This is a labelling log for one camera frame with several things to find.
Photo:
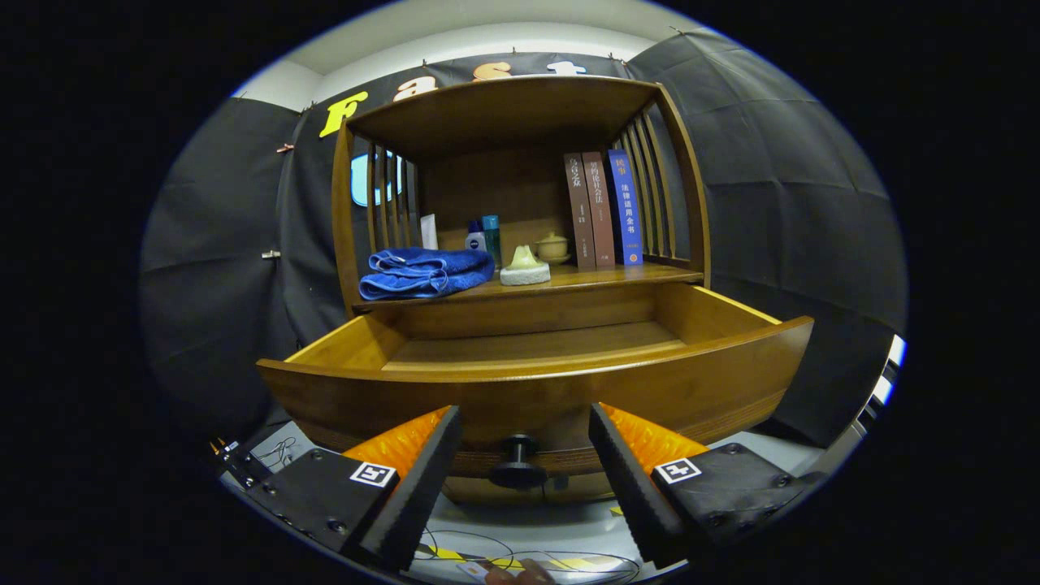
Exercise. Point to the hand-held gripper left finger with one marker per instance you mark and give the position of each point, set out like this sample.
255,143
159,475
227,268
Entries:
422,496

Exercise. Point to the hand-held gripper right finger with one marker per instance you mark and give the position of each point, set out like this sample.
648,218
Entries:
634,496

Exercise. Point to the wooden drawer with black knob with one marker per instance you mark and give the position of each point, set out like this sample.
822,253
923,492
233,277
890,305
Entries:
569,398

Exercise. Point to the wooden countertop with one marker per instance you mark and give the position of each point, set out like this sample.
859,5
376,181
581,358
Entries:
617,276

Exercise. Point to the wooden cabinet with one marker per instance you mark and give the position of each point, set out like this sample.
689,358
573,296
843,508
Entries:
504,114

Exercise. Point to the yellow black striped tape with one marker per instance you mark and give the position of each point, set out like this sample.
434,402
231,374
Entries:
569,562

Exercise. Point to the blue folded towel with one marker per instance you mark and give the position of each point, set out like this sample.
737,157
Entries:
422,272

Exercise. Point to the beige lidded teacup with saucer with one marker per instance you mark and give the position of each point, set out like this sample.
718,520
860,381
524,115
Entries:
554,248

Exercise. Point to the white lotion bottle blue cap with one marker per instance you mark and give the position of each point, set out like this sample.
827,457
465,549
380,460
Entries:
475,240

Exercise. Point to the white tube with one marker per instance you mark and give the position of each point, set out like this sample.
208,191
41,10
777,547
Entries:
429,231

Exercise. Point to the teal clear bottle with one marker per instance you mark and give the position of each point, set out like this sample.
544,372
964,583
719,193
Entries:
491,236

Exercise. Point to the reddish brown book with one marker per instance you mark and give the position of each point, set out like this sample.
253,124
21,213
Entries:
600,211

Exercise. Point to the blue book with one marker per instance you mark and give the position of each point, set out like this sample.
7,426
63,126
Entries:
626,207

